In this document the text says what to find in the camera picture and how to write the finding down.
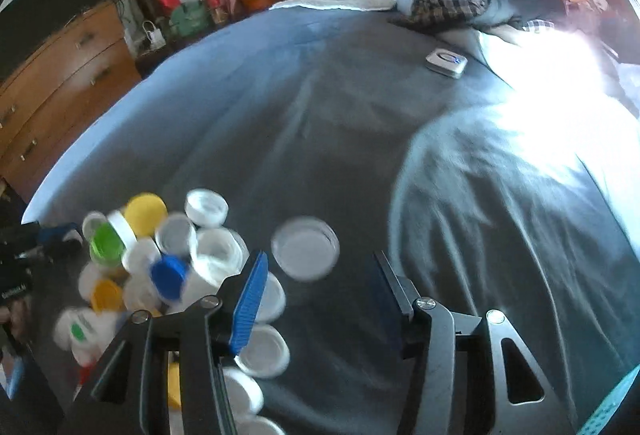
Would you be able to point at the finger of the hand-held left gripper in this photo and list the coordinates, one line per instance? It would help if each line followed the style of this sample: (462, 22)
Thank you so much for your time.
(62, 235)

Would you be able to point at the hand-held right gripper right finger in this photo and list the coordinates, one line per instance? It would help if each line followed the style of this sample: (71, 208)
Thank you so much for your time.
(389, 302)

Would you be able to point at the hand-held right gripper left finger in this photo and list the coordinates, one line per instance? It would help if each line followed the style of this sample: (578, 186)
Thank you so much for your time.
(247, 301)

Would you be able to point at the wide white plastic jar lid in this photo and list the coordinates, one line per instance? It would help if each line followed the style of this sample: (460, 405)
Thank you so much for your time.
(305, 249)

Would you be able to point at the pile of plastic bottle caps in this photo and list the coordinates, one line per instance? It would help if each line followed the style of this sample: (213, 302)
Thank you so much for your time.
(170, 245)

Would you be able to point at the person's left hand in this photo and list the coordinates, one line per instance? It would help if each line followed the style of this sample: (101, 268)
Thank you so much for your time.
(14, 319)

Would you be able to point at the wooden dresser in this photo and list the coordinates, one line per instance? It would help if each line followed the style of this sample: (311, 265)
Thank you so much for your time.
(60, 90)

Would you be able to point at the grey bed sheet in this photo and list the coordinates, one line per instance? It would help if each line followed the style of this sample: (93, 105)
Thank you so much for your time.
(310, 125)

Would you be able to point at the black television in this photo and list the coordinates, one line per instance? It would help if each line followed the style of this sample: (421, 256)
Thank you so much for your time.
(45, 0)

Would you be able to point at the small white square box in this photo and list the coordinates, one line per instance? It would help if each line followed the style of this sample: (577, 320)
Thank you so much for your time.
(446, 61)

